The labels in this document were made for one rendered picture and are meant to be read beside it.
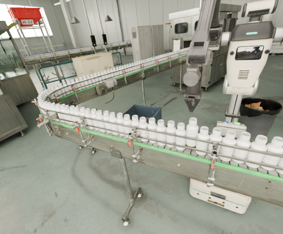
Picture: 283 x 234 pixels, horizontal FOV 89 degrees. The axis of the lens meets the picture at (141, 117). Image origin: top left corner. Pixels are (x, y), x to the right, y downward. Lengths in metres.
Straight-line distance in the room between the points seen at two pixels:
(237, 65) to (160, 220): 1.52
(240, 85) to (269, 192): 0.71
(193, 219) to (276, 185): 1.02
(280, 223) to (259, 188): 1.11
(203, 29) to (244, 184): 0.75
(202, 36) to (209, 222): 1.60
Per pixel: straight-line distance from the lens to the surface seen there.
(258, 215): 2.01
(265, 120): 2.42
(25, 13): 7.34
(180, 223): 1.76
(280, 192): 0.98
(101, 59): 5.05
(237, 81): 1.29
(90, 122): 1.17
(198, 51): 0.64
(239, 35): 1.31
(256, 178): 0.92
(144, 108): 1.57
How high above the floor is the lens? 1.61
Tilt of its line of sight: 30 degrees down
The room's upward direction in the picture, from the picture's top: 7 degrees counter-clockwise
